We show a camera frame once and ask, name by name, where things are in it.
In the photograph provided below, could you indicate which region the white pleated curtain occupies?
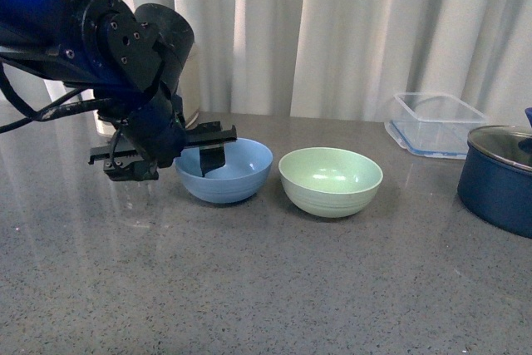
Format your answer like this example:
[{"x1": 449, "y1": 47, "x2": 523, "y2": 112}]
[{"x1": 0, "y1": 0, "x2": 532, "y2": 126}]

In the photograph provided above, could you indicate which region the clear plastic food container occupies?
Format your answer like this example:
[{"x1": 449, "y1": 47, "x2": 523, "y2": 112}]
[{"x1": 385, "y1": 92, "x2": 488, "y2": 160}]

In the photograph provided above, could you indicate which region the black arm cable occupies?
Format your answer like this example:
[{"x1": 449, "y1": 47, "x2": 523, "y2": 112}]
[{"x1": 0, "y1": 59, "x2": 126, "y2": 135}]

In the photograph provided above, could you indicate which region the cream two-slot toaster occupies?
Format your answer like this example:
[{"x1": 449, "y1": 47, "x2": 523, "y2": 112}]
[{"x1": 95, "y1": 45, "x2": 201, "y2": 138}]

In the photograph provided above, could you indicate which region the light green bowl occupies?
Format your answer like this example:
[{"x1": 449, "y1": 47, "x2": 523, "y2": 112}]
[{"x1": 278, "y1": 147, "x2": 383, "y2": 218}]

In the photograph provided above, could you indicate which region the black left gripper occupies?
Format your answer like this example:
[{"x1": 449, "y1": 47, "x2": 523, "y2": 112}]
[{"x1": 89, "y1": 90, "x2": 237, "y2": 181}]

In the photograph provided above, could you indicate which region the glass lid with blue knob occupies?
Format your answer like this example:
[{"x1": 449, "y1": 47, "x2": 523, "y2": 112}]
[{"x1": 467, "y1": 126, "x2": 531, "y2": 172}]

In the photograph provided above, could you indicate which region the light blue bowl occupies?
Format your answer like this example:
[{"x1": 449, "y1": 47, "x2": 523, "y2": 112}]
[{"x1": 175, "y1": 138, "x2": 273, "y2": 204}]

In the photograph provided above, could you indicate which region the dark blue saucepan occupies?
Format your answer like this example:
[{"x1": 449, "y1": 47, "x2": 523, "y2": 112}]
[{"x1": 457, "y1": 146, "x2": 531, "y2": 238}]

